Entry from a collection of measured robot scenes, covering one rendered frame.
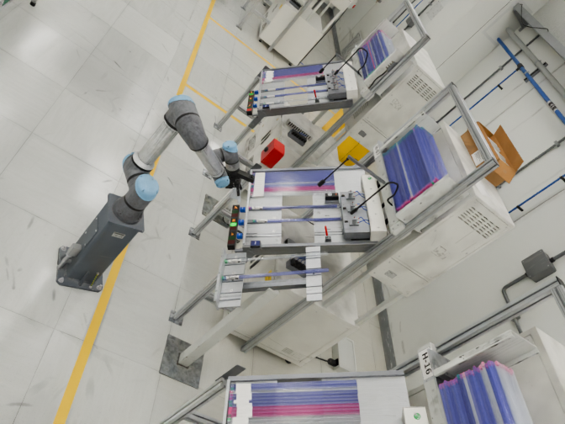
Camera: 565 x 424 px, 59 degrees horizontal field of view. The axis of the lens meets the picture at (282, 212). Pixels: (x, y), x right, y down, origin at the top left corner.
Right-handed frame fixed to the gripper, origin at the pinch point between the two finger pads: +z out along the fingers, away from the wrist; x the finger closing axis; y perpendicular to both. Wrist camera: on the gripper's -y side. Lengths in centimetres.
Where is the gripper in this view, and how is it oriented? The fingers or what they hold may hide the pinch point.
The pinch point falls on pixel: (240, 196)
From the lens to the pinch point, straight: 281.0
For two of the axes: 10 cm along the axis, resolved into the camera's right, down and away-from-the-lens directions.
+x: -0.2, 6.5, -7.6
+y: -10.0, 0.3, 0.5
